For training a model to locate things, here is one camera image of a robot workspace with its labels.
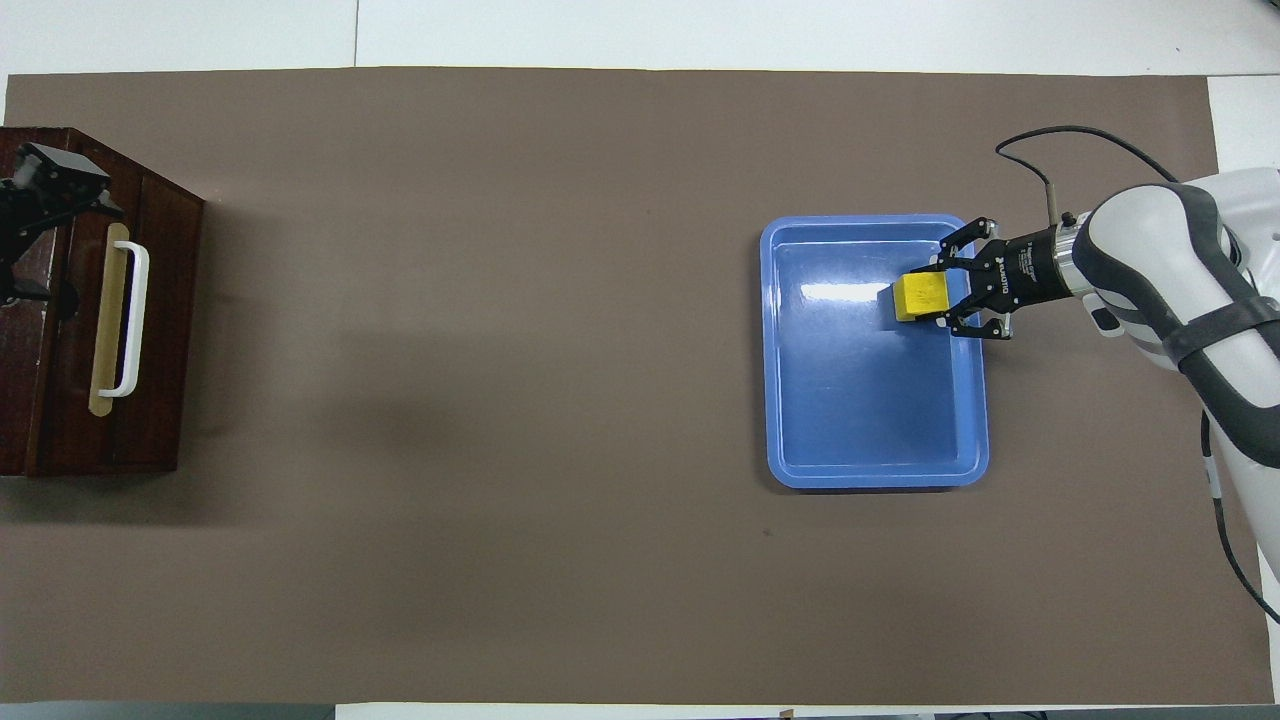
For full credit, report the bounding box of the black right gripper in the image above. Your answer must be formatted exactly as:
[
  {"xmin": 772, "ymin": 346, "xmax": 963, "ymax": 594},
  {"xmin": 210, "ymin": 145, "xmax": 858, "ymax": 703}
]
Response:
[{"xmin": 905, "ymin": 215, "xmax": 1063, "ymax": 342}]

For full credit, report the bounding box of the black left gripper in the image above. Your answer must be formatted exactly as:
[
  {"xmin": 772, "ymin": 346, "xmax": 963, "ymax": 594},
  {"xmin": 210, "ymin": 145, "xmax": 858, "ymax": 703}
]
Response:
[{"xmin": 0, "ymin": 142, "xmax": 126, "ymax": 321}]

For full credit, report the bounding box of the yellow cube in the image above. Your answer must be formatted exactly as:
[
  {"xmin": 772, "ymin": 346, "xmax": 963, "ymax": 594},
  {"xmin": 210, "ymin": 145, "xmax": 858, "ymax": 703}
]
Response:
[{"xmin": 893, "ymin": 272, "xmax": 953, "ymax": 323}]

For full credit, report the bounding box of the wooden drawer with white handle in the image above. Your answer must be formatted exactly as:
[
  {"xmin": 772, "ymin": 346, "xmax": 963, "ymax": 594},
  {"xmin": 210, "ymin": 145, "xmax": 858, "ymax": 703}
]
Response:
[{"xmin": 40, "ymin": 150, "xmax": 151, "ymax": 473}]

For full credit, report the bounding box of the dark wooden cabinet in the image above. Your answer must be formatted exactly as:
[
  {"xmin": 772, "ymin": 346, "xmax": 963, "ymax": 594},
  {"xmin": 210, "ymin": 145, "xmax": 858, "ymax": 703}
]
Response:
[{"xmin": 0, "ymin": 127, "xmax": 206, "ymax": 477}]

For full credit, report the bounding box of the blue plastic tray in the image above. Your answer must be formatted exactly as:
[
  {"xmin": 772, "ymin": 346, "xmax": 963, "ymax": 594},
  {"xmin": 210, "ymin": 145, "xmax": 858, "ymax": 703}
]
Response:
[{"xmin": 759, "ymin": 213, "xmax": 991, "ymax": 491}]

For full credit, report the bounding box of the brown paper table mat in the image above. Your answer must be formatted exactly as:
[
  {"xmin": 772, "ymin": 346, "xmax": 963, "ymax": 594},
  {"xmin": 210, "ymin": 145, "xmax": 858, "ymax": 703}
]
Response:
[{"xmin": 0, "ymin": 67, "xmax": 1276, "ymax": 706}]

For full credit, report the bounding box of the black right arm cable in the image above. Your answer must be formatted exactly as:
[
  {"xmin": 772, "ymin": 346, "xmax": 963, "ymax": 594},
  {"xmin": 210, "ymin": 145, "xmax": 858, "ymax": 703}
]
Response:
[{"xmin": 995, "ymin": 125, "xmax": 1280, "ymax": 616}]

